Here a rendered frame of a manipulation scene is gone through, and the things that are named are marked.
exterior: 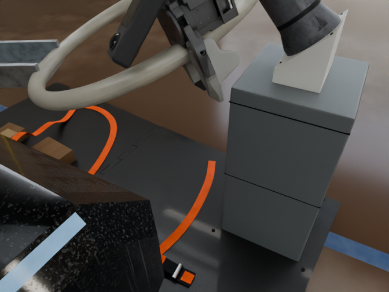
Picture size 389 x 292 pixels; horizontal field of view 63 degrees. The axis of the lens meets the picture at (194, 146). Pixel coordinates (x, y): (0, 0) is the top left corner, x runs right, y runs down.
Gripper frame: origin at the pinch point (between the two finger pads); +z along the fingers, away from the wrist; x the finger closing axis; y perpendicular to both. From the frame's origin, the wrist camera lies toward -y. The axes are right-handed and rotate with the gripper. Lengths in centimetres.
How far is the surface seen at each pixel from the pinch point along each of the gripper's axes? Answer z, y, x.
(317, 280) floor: 127, 17, 23
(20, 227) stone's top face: 16, -45, 23
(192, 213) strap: 103, -13, 78
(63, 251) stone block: 23.6, -40.0, 16.5
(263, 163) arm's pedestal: 64, 20, 42
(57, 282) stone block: 26, -44, 12
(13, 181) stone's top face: 13, -45, 38
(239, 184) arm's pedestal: 77, 11, 51
